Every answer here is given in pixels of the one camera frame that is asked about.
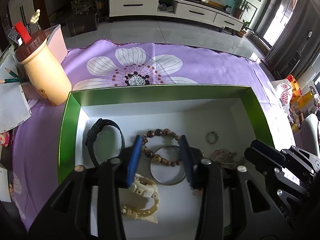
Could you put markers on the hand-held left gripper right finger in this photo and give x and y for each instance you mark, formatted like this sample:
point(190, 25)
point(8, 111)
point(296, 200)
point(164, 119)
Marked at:
point(187, 160)

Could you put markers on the yellow flat box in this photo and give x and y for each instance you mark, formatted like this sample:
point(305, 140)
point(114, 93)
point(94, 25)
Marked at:
point(217, 0)

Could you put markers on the cream wristwatch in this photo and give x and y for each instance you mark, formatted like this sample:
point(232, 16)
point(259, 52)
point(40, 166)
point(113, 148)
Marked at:
point(143, 192)

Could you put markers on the purple floral tablecloth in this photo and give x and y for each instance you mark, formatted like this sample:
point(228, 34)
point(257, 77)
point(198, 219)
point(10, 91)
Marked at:
point(200, 62)

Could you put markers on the white chair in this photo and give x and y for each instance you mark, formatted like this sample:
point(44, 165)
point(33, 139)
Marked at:
point(311, 130)

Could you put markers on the white paper sheet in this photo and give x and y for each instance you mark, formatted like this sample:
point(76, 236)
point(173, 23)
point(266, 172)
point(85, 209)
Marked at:
point(11, 105)

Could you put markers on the tall potted plant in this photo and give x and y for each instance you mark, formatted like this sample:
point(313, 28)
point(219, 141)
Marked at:
point(240, 7)

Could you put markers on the potted plant in planter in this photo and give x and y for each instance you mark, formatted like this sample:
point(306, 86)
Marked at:
point(82, 23)

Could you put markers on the black remote control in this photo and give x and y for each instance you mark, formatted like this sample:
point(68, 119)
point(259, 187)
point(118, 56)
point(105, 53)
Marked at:
point(13, 33)

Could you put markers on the white television cabinet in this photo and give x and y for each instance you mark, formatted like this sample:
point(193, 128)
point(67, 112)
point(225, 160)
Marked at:
point(175, 7)

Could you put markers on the cream bottle brown lid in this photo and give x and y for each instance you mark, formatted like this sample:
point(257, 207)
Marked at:
point(47, 72)

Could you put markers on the leafy green plant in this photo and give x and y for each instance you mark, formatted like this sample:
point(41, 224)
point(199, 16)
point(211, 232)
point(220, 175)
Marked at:
point(86, 2)

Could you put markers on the dark pencil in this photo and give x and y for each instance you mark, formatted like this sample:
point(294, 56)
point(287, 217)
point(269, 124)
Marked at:
point(12, 73)

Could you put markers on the green pencil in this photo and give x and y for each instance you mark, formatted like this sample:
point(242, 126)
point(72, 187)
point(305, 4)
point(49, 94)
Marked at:
point(12, 80)

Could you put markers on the yellow packaging bags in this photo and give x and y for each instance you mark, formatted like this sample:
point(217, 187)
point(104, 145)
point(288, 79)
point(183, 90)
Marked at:
point(303, 100)

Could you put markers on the silver bangle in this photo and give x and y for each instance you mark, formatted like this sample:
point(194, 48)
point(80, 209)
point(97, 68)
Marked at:
point(166, 183)

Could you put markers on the green cardboard box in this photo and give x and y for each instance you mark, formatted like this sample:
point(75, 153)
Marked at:
point(160, 97)

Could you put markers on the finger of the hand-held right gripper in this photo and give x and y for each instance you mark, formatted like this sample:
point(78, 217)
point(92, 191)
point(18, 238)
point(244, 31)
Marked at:
point(255, 158)
point(268, 150)

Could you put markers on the round alarm clock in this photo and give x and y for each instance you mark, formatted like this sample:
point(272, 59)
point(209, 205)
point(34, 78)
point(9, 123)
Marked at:
point(228, 8)

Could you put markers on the white red plastic bag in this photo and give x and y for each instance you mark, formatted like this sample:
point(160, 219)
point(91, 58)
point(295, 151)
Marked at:
point(286, 95)

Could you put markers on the small potted plant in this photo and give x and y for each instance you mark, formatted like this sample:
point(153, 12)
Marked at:
point(245, 28)

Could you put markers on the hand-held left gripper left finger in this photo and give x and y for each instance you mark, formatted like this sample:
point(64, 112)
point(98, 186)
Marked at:
point(133, 162)

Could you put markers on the pink pen holder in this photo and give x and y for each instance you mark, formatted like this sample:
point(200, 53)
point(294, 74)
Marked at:
point(56, 40)

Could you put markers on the black wristwatch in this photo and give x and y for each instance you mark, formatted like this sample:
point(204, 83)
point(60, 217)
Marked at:
point(107, 127)

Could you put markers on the cream hand-shaped stick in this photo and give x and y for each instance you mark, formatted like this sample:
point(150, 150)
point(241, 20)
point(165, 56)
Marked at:
point(35, 17)

